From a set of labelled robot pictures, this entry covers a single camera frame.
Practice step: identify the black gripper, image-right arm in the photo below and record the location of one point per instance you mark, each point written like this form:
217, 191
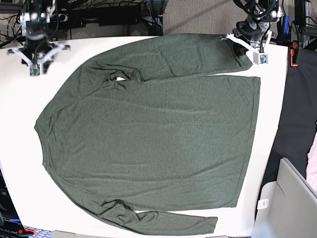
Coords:
252, 33

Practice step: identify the black gripper, image-left arm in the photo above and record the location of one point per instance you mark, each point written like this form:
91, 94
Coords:
36, 38

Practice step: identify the green long-sleeve T-shirt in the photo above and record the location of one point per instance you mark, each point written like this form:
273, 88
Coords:
140, 133

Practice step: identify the black power strip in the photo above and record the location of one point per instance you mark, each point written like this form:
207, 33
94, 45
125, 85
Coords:
60, 17

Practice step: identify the red clamp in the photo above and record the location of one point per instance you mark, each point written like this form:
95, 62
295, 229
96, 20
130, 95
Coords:
293, 53

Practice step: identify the pink cloth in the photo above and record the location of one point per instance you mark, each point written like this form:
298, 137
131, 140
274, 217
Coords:
311, 169

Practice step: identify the white barcode label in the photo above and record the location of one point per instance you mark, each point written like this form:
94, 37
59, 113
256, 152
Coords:
263, 204

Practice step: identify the grey plastic bin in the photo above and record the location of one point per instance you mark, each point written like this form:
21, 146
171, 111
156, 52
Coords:
292, 211

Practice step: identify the black box with blue label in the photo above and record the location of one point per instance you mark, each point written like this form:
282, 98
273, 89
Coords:
10, 224

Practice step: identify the white camera mount, image-right gripper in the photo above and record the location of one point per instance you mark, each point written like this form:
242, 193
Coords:
259, 55

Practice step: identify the white camera mount, image-left gripper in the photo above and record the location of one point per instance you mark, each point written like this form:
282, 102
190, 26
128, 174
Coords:
39, 60

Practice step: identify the blue-handled tool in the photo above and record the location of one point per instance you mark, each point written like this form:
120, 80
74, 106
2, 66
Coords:
285, 27

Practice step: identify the black aluminium frame post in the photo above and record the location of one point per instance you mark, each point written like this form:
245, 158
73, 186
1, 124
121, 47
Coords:
156, 11

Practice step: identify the orange-handled tool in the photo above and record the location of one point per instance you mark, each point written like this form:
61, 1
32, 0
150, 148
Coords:
26, 231

